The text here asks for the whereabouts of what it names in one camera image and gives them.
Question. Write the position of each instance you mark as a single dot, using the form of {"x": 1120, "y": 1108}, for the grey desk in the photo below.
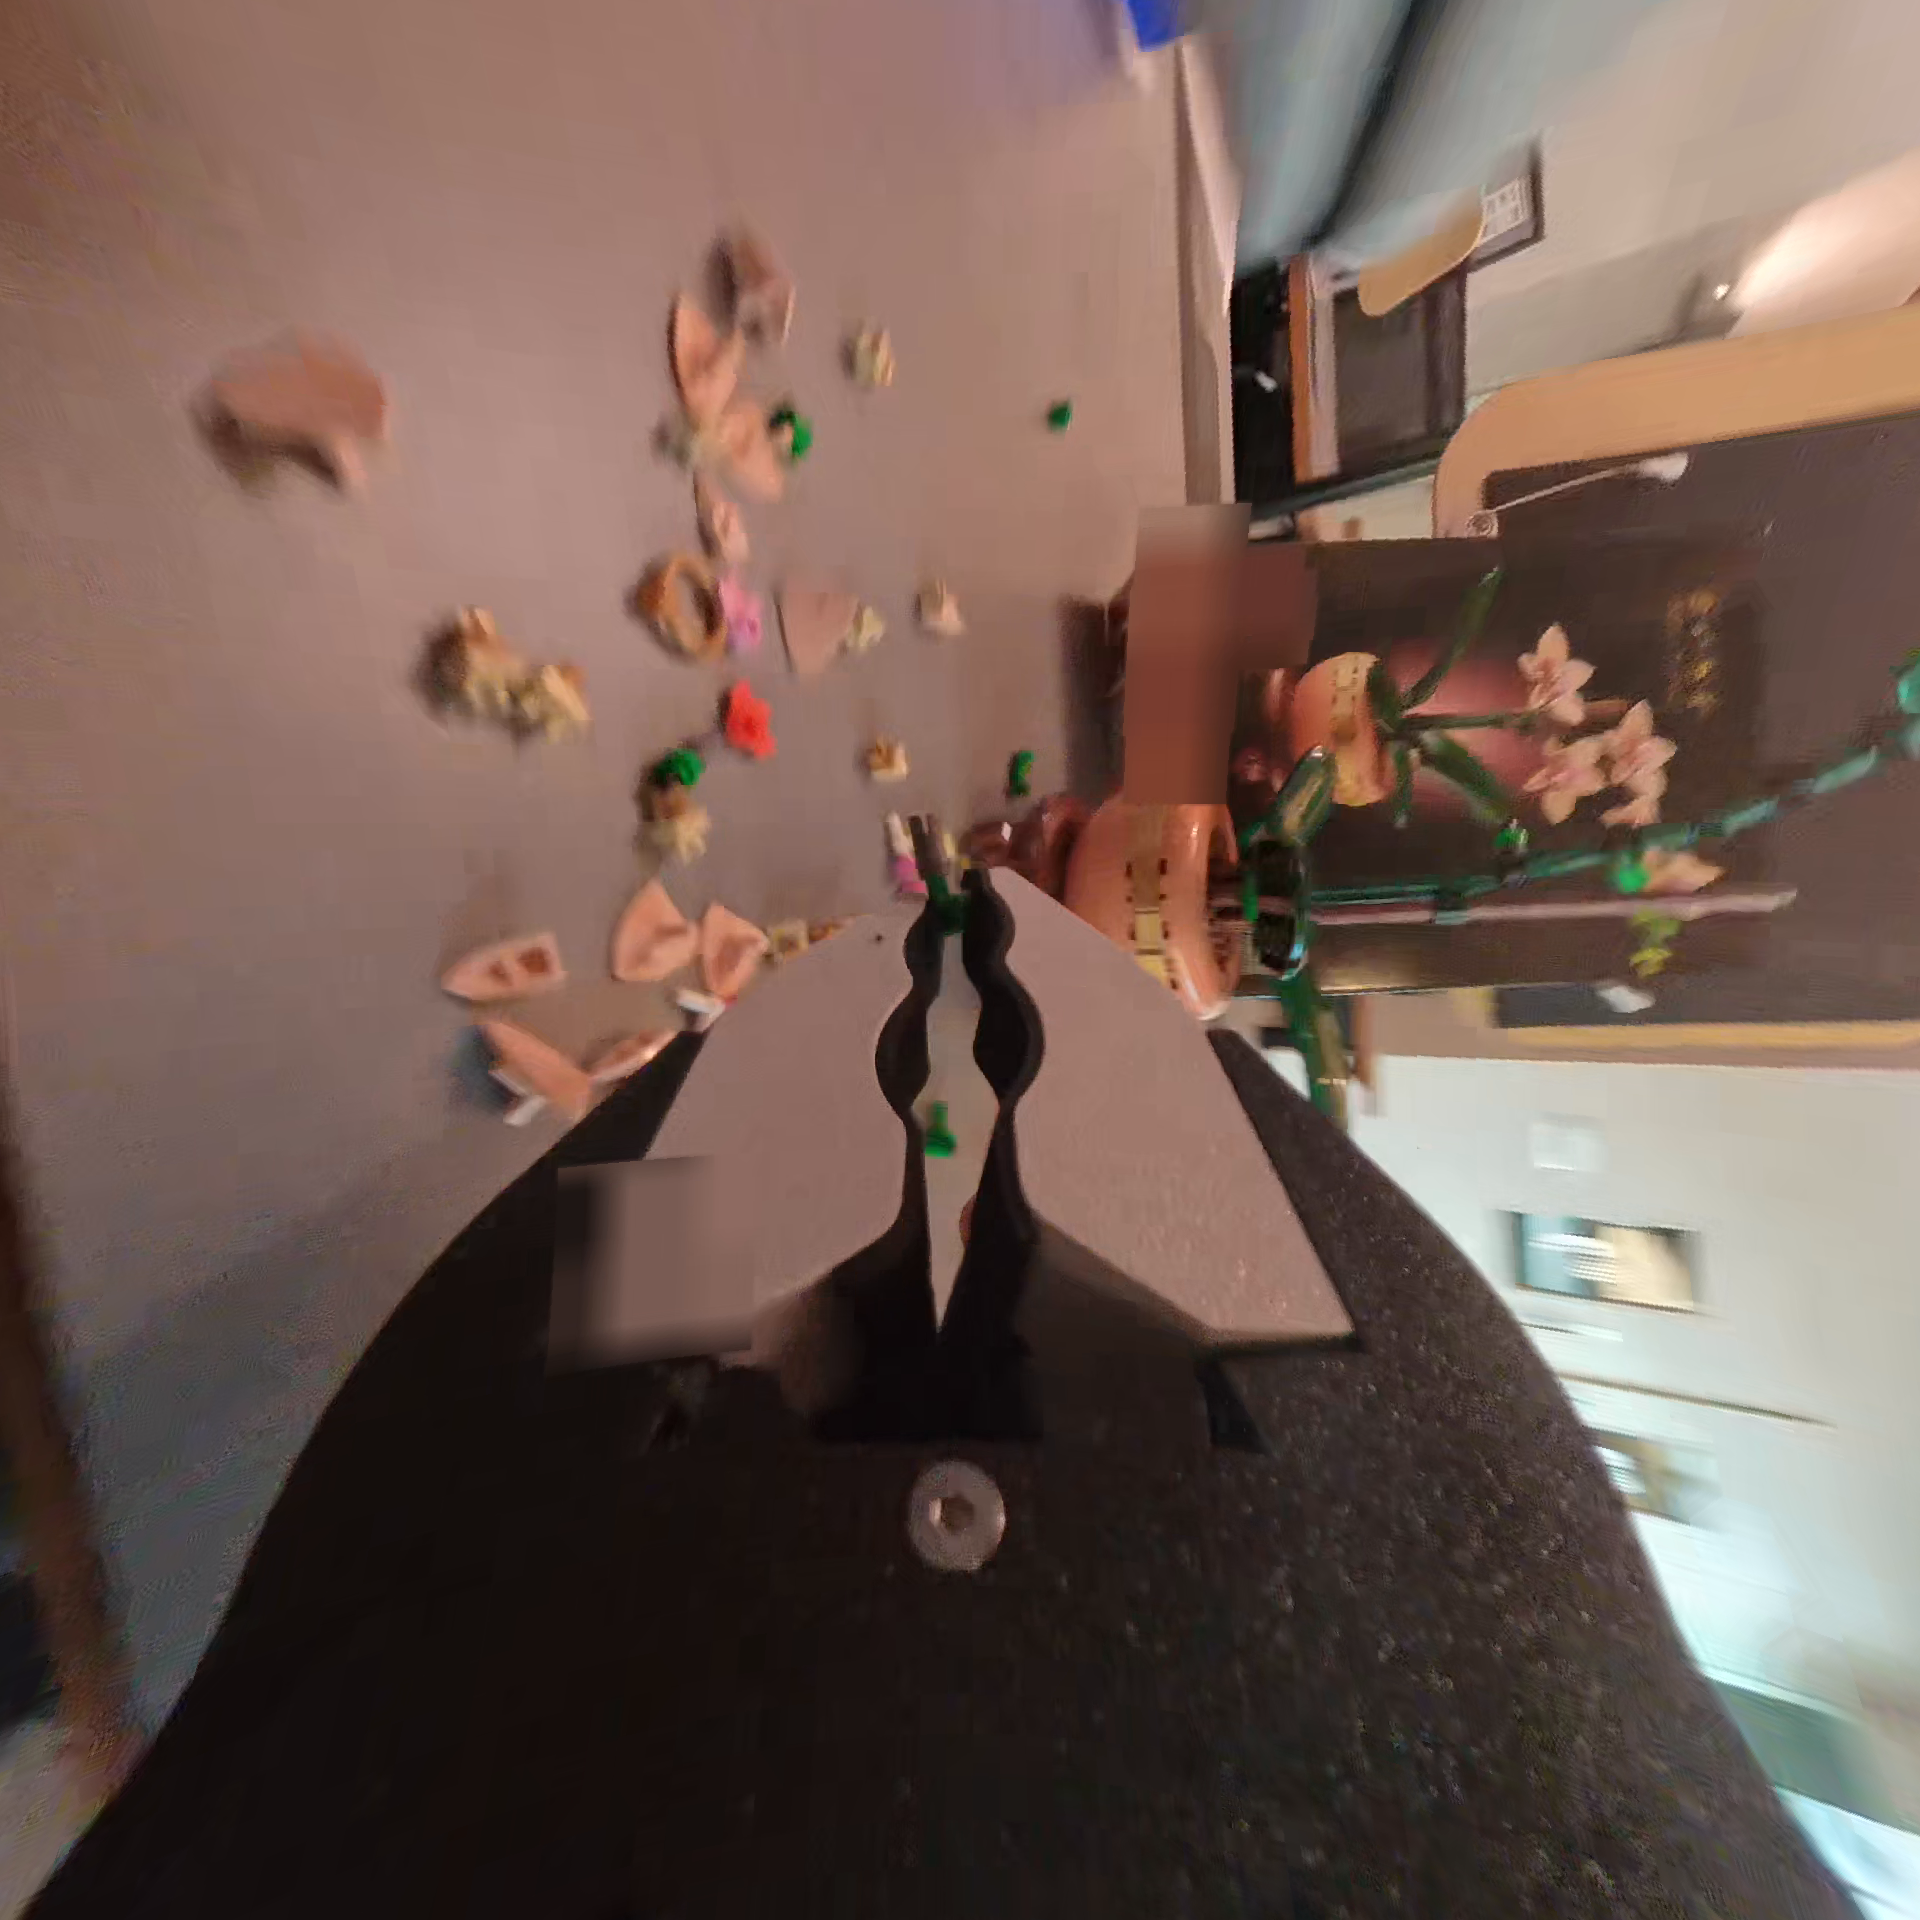
{"x": 928, "y": 150}

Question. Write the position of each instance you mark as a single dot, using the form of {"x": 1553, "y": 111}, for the dark orchid picture box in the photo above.
{"x": 1722, "y": 526}

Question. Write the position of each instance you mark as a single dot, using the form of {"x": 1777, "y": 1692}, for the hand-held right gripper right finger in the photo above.
{"x": 1137, "y": 1153}

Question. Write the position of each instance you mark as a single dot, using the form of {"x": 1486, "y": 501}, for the dark cabinet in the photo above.
{"x": 1394, "y": 373}

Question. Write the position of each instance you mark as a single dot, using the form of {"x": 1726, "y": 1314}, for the blue plastic bin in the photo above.
{"x": 1157, "y": 18}

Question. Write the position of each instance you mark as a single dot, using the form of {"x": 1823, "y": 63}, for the tan wooden chair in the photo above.
{"x": 1650, "y": 396}

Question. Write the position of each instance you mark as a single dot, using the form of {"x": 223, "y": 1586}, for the toy brick orchid pot model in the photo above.
{"x": 1155, "y": 902}

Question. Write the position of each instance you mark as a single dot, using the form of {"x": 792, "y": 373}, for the scattered pile of toy bricks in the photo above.
{"x": 700, "y": 361}

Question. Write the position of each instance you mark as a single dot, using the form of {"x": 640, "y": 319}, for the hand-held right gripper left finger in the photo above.
{"x": 797, "y": 1108}

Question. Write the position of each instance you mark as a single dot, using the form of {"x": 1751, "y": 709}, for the small green toy piece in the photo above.
{"x": 938, "y": 1126}
{"x": 941, "y": 898}

